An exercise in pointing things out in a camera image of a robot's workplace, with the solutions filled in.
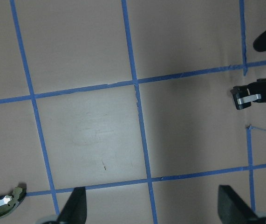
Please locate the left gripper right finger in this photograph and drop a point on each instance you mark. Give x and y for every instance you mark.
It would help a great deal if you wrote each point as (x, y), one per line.
(232, 209)

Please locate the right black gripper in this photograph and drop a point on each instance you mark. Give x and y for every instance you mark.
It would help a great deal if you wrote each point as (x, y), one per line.
(244, 96)

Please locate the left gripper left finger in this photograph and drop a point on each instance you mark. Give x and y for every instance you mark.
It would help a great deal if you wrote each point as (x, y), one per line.
(75, 209)

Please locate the dark green brake shoe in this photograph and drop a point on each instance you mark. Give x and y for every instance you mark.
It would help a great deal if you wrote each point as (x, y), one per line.
(10, 202)

